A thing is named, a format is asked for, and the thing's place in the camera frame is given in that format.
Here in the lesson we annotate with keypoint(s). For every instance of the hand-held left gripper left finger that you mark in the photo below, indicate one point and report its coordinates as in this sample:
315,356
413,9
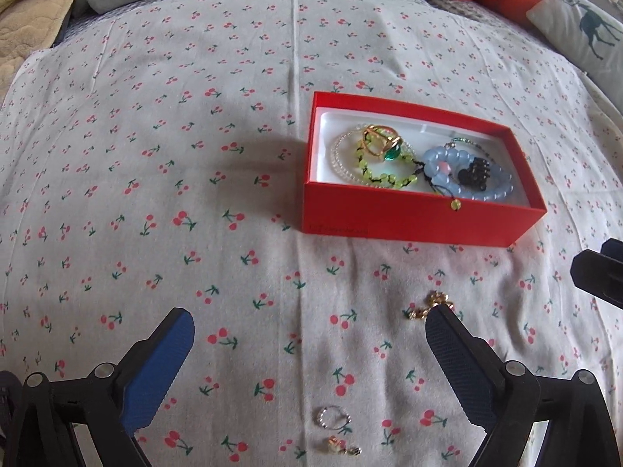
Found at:
155,374

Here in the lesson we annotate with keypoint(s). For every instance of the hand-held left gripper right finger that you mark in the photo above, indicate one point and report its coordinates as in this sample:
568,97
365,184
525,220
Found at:
457,365

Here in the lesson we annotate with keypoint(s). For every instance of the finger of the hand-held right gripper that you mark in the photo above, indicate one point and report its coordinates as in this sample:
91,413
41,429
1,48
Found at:
614,247
601,277

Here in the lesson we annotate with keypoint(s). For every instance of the gold knot earring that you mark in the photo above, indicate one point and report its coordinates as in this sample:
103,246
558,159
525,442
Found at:
432,301

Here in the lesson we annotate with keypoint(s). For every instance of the small gold pink earring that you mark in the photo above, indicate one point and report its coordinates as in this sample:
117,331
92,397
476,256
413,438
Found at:
333,442

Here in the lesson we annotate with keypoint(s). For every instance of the red cardboard box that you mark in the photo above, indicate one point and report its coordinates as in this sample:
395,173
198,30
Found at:
389,214

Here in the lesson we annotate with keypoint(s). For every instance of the deer print pillow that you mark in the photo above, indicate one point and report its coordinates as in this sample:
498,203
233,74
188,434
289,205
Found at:
584,34

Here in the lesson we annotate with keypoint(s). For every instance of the cherry print bedsheet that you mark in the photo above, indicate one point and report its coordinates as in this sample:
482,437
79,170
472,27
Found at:
170,155

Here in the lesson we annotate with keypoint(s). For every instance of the beige blanket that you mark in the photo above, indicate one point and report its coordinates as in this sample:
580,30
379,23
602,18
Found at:
29,19

